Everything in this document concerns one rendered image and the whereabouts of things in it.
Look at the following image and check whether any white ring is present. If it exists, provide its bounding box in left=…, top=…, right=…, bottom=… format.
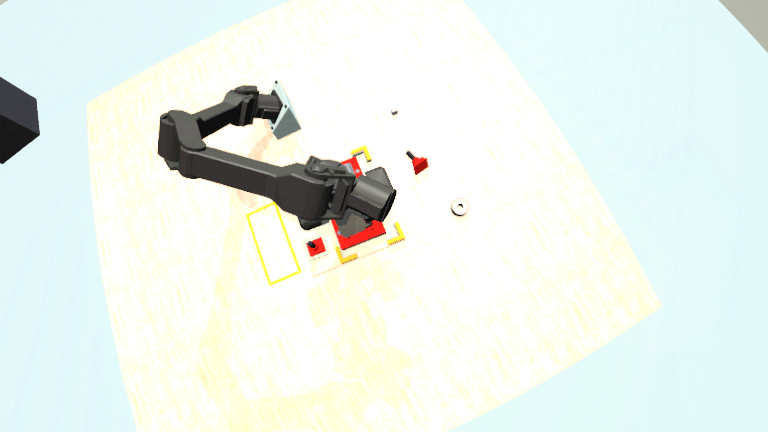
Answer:
left=451, top=198, right=469, bottom=217

